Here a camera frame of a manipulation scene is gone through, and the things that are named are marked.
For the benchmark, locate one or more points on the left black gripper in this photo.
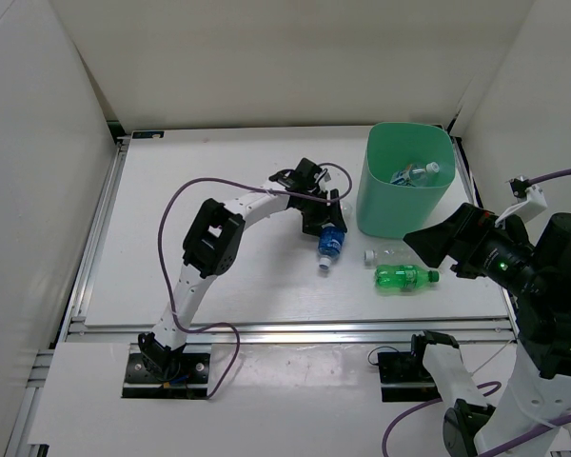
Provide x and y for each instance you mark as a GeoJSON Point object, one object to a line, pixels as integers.
{"type": "Point", "coordinates": [325, 215]}

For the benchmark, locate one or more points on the clear empty plastic bottle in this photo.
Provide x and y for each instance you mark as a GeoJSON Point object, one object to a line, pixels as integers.
{"type": "Point", "coordinates": [392, 253]}

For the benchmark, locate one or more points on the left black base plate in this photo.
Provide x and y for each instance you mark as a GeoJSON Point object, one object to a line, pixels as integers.
{"type": "Point", "coordinates": [187, 380]}

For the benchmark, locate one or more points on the blue-label water bottle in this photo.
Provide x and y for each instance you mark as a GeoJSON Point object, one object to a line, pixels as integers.
{"type": "Point", "coordinates": [330, 245]}

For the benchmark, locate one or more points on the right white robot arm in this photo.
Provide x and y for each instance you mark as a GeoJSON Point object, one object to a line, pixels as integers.
{"type": "Point", "coordinates": [536, 400]}

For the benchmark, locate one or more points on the clear white-label water bottle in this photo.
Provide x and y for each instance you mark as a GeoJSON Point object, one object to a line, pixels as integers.
{"type": "Point", "coordinates": [416, 175]}

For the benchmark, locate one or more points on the green soda bottle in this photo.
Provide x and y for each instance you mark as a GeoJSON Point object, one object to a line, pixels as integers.
{"type": "Point", "coordinates": [404, 277]}

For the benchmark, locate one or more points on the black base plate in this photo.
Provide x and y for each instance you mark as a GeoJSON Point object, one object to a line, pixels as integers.
{"type": "Point", "coordinates": [187, 380]}
{"type": "Point", "coordinates": [404, 379]}

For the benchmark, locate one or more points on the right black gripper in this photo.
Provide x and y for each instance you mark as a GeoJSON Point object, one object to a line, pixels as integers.
{"type": "Point", "coordinates": [461, 235]}

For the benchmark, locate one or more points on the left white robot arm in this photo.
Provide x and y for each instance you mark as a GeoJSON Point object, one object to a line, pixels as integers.
{"type": "Point", "coordinates": [212, 242]}

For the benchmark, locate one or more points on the green plastic bin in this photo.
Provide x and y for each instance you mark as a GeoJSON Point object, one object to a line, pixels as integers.
{"type": "Point", "coordinates": [388, 211]}

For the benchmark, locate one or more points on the aluminium frame rail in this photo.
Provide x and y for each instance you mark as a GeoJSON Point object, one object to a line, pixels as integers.
{"type": "Point", "coordinates": [466, 331]}

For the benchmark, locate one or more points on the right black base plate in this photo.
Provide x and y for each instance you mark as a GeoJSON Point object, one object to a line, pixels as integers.
{"type": "Point", "coordinates": [404, 379]}

